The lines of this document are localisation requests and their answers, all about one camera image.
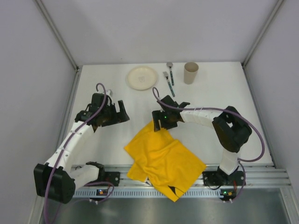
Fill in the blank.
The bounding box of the fork with teal handle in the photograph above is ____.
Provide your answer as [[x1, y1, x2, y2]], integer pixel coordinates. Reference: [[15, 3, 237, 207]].
[[163, 71, 175, 97]]

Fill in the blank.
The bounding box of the cream round plate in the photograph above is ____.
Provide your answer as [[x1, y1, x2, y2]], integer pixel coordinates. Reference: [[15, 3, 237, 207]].
[[126, 66, 158, 91]]

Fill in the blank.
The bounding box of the yellow cartoon cloth placemat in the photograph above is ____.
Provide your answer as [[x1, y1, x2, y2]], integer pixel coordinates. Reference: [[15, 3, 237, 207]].
[[124, 121, 206, 202]]

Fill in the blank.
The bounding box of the left aluminium frame post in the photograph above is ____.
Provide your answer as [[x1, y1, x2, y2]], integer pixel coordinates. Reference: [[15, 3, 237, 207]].
[[33, 0, 79, 71]]

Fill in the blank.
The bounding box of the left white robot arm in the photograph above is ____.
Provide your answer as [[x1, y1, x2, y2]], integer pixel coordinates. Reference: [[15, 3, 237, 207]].
[[34, 90, 129, 204]]

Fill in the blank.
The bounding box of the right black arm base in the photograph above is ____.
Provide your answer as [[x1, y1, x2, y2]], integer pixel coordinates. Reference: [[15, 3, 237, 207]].
[[202, 171, 245, 188]]

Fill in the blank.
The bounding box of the beige cup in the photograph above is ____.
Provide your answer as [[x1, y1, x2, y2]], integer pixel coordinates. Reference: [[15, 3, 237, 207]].
[[184, 62, 199, 84]]

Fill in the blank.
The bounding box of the aluminium frame post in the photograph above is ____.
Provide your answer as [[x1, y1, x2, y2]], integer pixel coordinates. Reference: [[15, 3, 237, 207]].
[[242, 0, 285, 68], [33, 0, 79, 71]]

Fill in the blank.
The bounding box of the aluminium mounting rail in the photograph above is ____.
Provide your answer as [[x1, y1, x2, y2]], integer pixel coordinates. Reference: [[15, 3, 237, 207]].
[[104, 165, 291, 188]]

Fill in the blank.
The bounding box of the slotted grey cable duct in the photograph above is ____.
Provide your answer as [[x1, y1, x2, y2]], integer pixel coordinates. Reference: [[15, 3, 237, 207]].
[[73, 188, 237, 199]]

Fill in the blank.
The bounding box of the right aluminium frame post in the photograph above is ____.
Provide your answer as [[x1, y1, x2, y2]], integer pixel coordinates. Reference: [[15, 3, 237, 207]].
[[242, 0, 285, 68]]

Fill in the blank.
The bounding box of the spoon with teal handle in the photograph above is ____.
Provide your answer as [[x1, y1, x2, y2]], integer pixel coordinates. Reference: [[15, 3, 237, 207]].
[[166, 62, 174, 86]]

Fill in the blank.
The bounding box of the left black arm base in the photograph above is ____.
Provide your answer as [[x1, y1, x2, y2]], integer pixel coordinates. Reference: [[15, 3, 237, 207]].
[[75, 161, 120, 188]]

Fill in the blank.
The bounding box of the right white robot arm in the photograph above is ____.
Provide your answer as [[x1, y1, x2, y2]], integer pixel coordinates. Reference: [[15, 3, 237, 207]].
[[152, 95, 252, 187]]

